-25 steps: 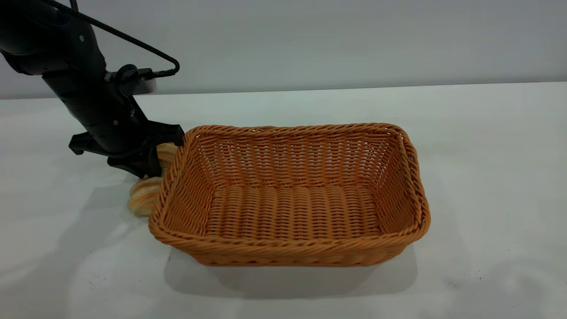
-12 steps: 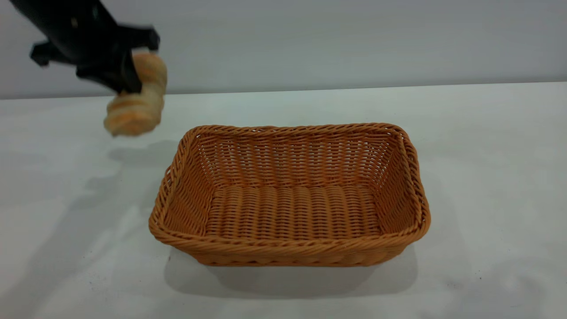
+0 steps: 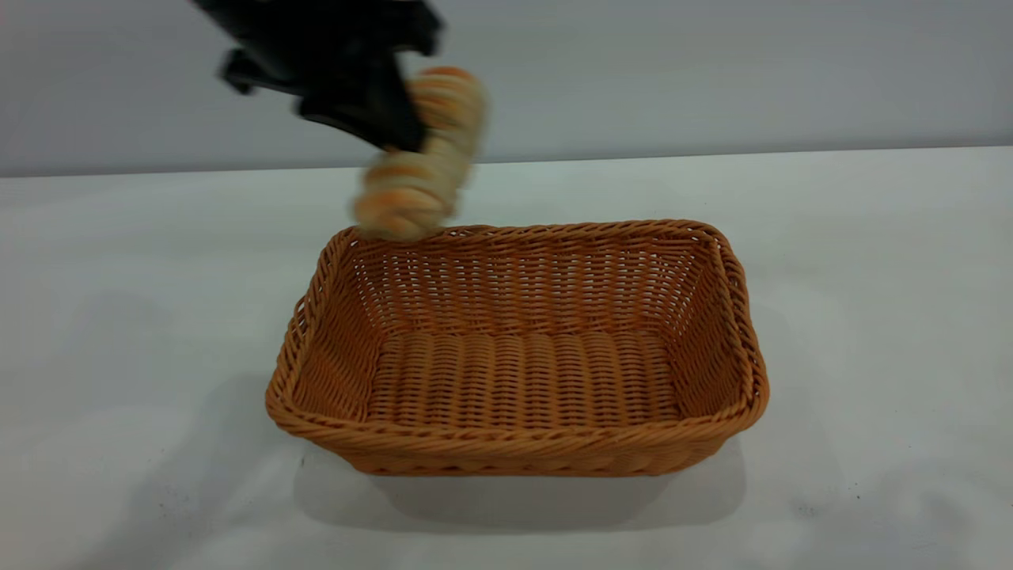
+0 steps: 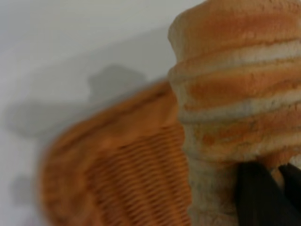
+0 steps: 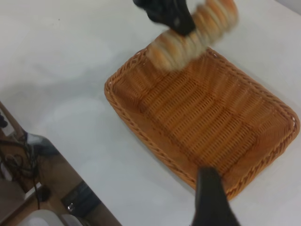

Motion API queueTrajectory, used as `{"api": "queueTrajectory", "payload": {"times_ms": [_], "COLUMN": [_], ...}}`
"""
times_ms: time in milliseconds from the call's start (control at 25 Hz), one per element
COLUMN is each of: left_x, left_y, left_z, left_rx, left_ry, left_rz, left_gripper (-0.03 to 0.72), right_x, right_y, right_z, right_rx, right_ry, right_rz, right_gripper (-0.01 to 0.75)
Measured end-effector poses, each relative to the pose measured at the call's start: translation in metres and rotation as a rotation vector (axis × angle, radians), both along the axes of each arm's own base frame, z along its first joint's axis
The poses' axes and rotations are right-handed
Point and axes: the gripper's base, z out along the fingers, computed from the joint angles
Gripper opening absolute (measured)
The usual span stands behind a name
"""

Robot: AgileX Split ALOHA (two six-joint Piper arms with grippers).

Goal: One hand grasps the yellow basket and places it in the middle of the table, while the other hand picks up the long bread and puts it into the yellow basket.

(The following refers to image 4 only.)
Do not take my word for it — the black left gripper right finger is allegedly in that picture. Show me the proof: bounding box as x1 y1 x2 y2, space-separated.
278 163 301 226

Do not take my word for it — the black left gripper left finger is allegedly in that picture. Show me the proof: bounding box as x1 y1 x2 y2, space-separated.
234 161 291 226

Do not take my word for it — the striped bread roll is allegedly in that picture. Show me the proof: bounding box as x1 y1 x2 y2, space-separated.
167 0 301 226

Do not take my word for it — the orange woven wicker basket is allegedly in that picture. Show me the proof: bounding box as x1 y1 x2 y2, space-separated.
37 80 191 226

